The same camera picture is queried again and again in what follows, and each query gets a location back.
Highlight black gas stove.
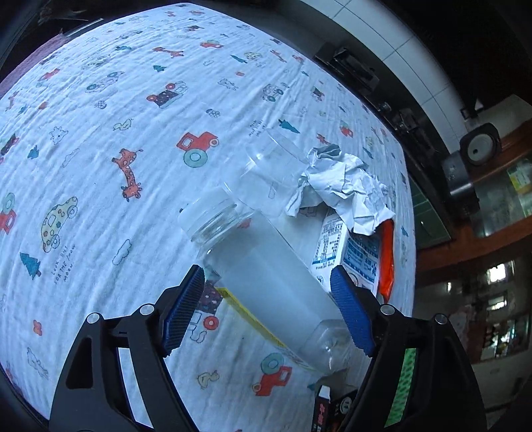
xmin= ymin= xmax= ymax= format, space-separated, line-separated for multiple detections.
xmin=314 ymin=44 xmax=441 ymax=154

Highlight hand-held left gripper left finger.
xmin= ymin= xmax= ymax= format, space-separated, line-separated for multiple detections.
xmin=49 ymin=265 xmax=205 ymax=432

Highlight black drink carton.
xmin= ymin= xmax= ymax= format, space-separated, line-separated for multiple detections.
xmin=308 ymin=382 xmax=360 ymax=432

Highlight clear plastic bottle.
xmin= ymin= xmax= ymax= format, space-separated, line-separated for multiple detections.
xmin=178 ymin=198 xmax=354 ymax=377

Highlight clear plastic cup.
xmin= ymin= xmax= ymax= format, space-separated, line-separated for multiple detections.
xmin=222 ymin=128 xmax=310 ymax=219

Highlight wooden glass-door cabinet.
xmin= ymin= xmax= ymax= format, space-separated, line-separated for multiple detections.
xmin=416 ymin=125 xmax=532 ymax=283

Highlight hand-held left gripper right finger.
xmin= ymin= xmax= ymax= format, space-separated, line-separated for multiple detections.
xmin=330 ymin=265 xmax=487 ymax=432

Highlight rice cooker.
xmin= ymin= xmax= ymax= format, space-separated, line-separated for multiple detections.
xmin=443 ymin=122 xmax=503 ymax=196

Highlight grey paper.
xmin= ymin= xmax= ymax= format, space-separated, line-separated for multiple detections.
xmin=285 ymin=144 xmax=395 ymax=235

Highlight green base cabinets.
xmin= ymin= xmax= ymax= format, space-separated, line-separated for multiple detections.
xmin=409 ymin=174 xmax=454 ymax=250

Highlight printed cartoon tablecloth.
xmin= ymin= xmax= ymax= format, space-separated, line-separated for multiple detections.
xmin=0 ymin=2 xmax=416 ymax=430

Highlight white milk carton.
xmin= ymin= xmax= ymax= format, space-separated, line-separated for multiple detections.
xmin=310 ymin=206 xmax=395 ymax=303

